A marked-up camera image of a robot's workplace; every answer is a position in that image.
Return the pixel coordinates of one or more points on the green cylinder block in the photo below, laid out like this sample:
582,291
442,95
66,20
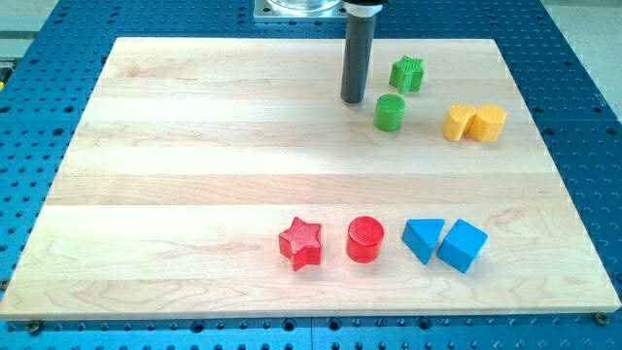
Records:
389,112

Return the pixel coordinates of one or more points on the red star block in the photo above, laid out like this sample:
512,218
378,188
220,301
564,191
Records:
301,244

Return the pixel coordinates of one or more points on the red cylinder block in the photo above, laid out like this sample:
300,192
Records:
364,239

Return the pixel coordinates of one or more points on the light wooden board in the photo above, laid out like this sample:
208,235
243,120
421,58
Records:
194,154

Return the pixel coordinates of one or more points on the blue triangle block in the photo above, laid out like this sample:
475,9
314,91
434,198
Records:
421,237

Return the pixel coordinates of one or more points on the green star block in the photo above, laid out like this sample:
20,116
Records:
407,74

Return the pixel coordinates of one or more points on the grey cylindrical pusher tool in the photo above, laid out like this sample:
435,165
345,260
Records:
358,43

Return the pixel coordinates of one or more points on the blue cube block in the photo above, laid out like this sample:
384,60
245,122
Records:
462,245

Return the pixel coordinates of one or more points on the yellow hexagon block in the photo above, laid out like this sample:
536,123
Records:
487,123

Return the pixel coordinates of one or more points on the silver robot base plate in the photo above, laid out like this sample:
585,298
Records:
281,9

